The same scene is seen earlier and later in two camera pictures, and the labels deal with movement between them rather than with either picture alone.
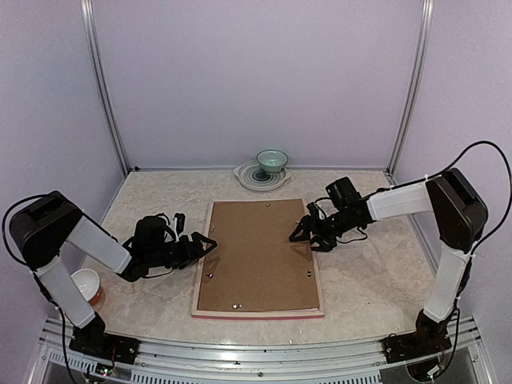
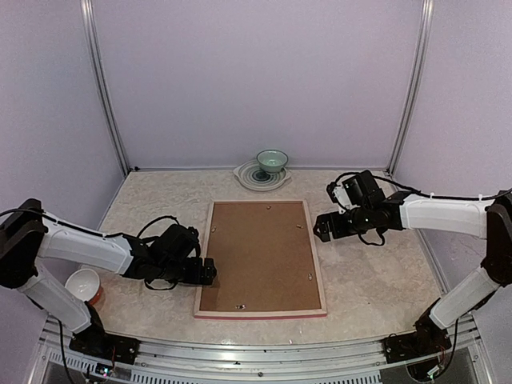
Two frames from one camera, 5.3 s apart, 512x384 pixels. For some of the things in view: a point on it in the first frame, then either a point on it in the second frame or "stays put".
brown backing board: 254,265 stays put
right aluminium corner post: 426,24 stays put
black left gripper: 189,254 -> 195,277
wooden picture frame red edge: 254,271 stays put
